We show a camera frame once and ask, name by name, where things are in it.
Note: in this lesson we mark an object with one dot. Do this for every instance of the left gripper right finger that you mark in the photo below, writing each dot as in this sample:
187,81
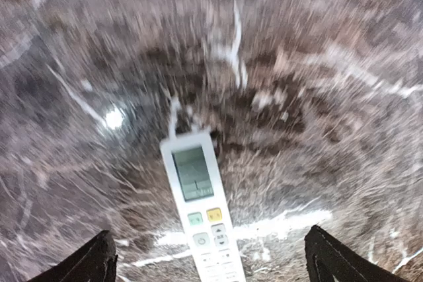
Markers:
328,259

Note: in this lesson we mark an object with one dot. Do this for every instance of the white remote control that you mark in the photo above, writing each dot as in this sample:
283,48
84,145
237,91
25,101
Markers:
195,180

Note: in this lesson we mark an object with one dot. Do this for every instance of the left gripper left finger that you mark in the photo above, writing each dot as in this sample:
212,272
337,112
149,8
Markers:
96,261

